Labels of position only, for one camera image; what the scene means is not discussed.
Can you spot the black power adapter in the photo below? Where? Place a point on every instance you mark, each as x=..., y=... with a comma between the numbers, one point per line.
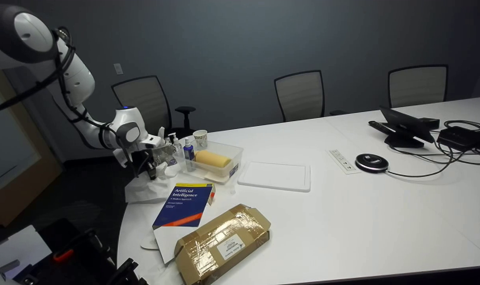
x=459, y=138

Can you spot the white remote control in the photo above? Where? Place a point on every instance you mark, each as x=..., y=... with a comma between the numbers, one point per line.
x=342, y=160

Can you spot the grey tissue box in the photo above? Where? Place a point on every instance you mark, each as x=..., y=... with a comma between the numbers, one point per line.
x=169, y=152

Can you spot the black conference phone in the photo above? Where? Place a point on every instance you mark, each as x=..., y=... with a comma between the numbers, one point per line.
x=402, y=127

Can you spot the round black speaker puck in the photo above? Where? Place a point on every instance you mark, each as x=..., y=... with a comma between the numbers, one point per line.
x=370, y=161

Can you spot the black breadboard plate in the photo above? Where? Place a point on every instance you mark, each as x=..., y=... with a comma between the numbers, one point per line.
x=53, y=231

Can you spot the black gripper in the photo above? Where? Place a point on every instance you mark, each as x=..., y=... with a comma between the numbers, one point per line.
x=139, y=160

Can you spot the white wall outlet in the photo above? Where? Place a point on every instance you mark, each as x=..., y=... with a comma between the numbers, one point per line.
x=117, y=68

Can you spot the white napkin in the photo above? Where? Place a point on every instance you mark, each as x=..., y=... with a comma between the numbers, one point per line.
x=144, y=192

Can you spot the white paper sheet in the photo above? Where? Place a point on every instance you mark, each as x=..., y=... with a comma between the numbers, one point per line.
x=22, y=247

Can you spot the white cup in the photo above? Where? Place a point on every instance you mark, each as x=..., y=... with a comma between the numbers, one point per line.
x=199, y=139

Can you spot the small blue spray bottle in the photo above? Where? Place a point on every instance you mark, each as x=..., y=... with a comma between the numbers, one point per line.
x=188, y=152

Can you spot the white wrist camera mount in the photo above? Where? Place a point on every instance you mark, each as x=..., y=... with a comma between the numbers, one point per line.
x=153, y=141

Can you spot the white paper envelope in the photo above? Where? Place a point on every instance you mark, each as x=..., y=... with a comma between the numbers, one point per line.
x=164, y=239

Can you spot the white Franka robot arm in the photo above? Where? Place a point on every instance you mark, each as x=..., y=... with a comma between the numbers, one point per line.
x=74, y=73

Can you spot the blue book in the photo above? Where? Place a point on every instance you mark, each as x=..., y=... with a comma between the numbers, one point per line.
x=183, y=204

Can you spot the yellow sponge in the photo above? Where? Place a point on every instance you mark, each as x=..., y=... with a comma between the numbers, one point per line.
x=212, y=158

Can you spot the wooden door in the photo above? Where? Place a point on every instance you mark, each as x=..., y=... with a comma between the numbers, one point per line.
x=38, y=182

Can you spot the clear plastic container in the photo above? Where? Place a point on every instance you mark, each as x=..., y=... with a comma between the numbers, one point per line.
x=234, y=155

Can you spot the mesh back office chair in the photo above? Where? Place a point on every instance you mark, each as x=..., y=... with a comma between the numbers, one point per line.
x=144, y=100
x=299, y=95
x=415, y=84

